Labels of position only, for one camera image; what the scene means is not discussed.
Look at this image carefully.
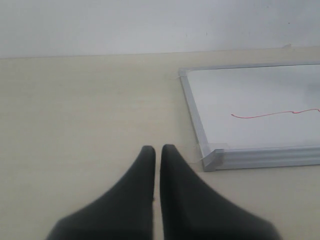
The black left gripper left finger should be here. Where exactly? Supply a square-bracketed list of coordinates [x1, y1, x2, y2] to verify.
[47, 145, 156, 240]

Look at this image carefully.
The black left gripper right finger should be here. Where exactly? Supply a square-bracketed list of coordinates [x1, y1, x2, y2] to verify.
[160, 144, 279, 240]

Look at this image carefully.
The clear tape near left corner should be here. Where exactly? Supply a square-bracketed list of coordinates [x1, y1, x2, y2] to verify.
[176, 143, 230, 164]

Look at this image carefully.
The clear tape corner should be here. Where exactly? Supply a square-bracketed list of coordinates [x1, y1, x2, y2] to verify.
[176, 143, 230, 164]
[168, 67, 194, 80]

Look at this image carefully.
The clear tape far left corner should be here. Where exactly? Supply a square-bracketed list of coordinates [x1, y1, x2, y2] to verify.
[168, 67, 194, 80]

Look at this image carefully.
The white board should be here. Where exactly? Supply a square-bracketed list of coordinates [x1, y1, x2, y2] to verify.
[179, 61, 320, 172]

